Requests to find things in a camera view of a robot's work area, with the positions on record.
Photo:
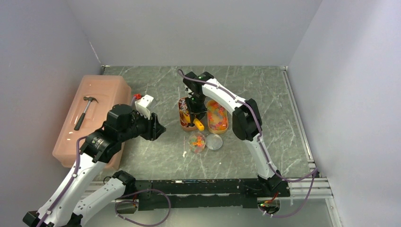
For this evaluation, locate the black hammer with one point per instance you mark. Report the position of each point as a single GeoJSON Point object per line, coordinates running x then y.
{"type": "Point", "coordinates": [79, 122]}

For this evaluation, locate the pink plastic storage box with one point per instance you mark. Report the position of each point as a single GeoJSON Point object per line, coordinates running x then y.
{"type": "Point", "coordinates": [109, 90]}

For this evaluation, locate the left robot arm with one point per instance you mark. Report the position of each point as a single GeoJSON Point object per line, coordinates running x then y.
{"type": "Point", "coordinates": [66, 207]}

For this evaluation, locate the tray of gummy candies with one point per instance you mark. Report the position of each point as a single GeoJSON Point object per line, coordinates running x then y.
{"type": "Point", "coordinates": [217, 119]}

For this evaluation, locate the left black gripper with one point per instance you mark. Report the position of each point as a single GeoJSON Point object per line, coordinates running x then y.
{"type": "Point", "coordinates": [153, 127]}

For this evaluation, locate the orange plastic scoop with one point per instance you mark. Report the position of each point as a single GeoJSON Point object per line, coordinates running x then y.
{"type": "Point", "coordinates": [195, 121]}

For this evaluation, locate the aluminium table rail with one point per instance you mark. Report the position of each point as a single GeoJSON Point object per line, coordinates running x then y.
{"type": "Point", "coordinates": [320, 189]}

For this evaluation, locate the clear plastic jar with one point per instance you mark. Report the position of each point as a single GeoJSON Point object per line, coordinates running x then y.
{"type": "Point", "coordinates": [196, 142]}

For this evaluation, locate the black base frame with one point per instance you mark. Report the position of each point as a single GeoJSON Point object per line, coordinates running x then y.
{"type": "Point", "coordinates": [159, 194]}

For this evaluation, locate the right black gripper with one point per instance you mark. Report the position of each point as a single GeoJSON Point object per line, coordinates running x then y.
{"type": "Point", "coordinates": [200, 112]}

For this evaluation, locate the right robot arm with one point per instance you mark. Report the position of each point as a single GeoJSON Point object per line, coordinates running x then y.
{"type": "Point", "coordinates": [246, 122]}

